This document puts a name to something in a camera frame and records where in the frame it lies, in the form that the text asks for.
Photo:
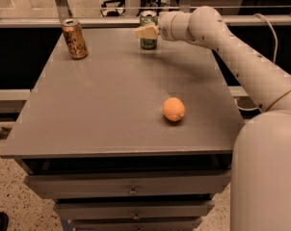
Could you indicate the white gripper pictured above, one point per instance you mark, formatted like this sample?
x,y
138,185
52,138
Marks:
x,y
165,25

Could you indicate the green soda can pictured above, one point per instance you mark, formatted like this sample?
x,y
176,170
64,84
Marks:
x,y
147,17

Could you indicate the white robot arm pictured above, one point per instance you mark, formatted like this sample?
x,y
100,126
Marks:
x,y
260,192

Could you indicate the orange-brown soda can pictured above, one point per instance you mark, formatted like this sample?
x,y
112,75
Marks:
x,y
76,45

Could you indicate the black office chair base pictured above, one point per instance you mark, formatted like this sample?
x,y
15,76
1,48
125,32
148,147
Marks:
x,y
112,8

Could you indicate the orange fruit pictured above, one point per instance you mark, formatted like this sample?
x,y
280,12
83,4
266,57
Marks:
x,y
173,109

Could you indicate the grey metal railing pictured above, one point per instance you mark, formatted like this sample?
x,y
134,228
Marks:
x,y
49,13

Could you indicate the grey drawer cabinet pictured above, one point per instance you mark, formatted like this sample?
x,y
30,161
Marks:
x,y
103,114

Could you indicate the top grey drawer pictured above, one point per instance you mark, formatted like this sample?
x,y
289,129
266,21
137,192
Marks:
x,y
128,184

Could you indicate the grey drawer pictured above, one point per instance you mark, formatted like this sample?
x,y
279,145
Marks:
x,y
128,184
135,209
144,224

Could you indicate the middle grey drawer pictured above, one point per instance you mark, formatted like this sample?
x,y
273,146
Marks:
x,y
135,209

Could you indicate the bottom grey drawer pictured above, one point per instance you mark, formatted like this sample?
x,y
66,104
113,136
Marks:
x,y
144,224

